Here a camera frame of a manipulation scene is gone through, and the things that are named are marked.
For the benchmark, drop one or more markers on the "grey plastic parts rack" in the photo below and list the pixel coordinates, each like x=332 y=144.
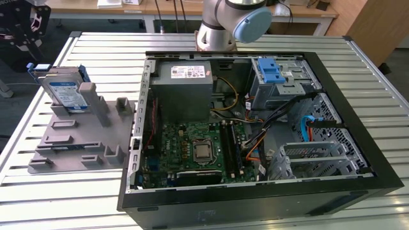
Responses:
x=81 y=134

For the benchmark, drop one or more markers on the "wooden desk white frame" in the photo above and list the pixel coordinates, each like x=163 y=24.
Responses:
x=81 y=7
x=314 y=13

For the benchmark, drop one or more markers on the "brown wooden cabinet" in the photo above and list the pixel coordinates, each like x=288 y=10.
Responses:
x=383 y=28

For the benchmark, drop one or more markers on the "small white box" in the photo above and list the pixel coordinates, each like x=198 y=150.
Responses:
x=131 y=2

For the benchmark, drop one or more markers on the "green motherboard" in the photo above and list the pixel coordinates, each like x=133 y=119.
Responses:
x=174 y=155

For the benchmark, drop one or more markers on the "black CPU socket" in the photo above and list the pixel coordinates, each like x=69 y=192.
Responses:
x=202 y=141

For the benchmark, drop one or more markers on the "blue plastic latch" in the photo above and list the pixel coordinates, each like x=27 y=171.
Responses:
x=270 y=72

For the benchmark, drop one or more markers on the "grey metal drive cage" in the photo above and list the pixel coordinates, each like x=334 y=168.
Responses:
x=288 y=92

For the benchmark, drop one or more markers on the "silver CPU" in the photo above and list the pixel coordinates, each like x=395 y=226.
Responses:
x=202 y=152

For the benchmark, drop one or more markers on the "small dark brown box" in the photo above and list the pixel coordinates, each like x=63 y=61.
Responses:
x=322 y=5

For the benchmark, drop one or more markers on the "grey power supply unit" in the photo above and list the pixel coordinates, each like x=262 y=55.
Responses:
x=182 y=100

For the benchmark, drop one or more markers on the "dark blue RAM stick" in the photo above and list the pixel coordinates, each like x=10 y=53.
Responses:
x=66 y=147

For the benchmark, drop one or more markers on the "black open PC case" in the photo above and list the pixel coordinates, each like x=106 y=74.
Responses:
x=225 y=210

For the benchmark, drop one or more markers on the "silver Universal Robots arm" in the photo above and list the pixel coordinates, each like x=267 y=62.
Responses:
x=218 y=14

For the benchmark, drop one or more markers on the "black graphics card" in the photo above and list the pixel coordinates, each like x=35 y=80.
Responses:
x=198 y=178

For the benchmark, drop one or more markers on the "large white box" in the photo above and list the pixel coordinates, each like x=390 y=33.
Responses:
x=110 y=3

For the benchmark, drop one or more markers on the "black mesh bin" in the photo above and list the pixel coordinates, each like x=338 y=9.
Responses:
x=17 y=65

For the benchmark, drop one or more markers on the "grey desk foot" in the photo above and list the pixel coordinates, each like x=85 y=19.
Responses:
x=5 y=89

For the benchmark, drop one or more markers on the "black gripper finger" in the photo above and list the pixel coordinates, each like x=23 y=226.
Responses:
x=33 y=43
x=45 y=14

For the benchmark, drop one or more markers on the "hard disk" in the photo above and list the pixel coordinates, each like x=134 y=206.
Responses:
x=66 y=93

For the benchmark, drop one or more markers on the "black RAM slot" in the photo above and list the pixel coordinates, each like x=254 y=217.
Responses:
x=227 y=148

